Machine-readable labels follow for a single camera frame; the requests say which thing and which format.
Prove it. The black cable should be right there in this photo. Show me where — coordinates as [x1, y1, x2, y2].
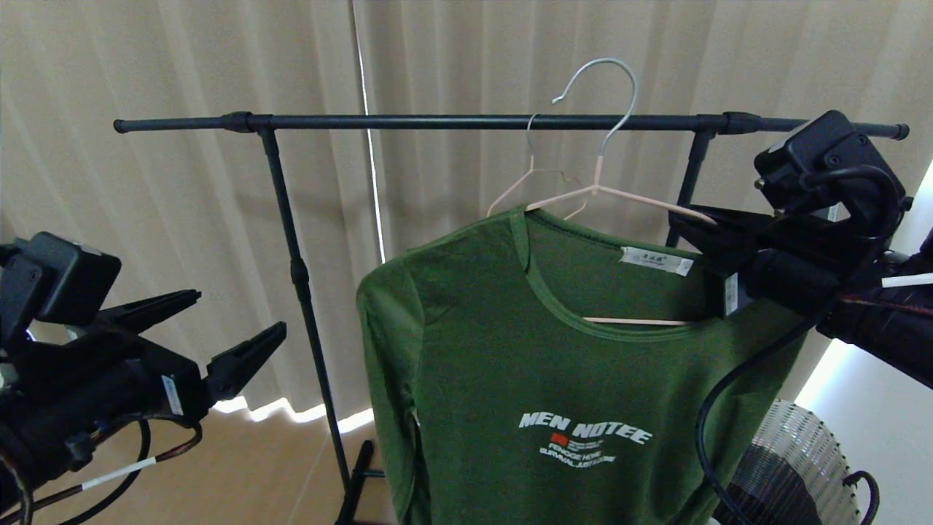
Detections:
[695, 166, 908, 525]

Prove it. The pink clothes hanger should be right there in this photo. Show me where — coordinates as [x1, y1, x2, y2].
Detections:
[525, 58, 719, 327]
[486, 113, 587, 219]

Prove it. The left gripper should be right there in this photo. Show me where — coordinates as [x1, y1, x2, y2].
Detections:
[0, 289, 288, 475]

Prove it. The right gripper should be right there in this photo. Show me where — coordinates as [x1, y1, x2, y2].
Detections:
[667, 211, 875, 333]

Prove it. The beige curtain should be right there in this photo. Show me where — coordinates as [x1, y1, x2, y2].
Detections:
[0, 0, 933, 438]

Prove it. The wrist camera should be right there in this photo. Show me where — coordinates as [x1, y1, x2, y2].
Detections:
[753, 109, 913, 245]
[0, 232, 122, 343]

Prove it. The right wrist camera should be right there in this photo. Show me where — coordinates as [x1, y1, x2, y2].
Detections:
[753, 109, 913, 245]

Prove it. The white laundry basket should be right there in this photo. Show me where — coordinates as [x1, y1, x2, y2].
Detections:
[711, 400, 881, 525]

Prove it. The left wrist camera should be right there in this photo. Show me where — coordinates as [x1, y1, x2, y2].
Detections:
[0, 232, 122, 343]

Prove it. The black clothes rack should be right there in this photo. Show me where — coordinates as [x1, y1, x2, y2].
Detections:
[113, 111, 910, 525]

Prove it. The green printed shirt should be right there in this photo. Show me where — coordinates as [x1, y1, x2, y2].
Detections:
[356, 206, 810, 525]

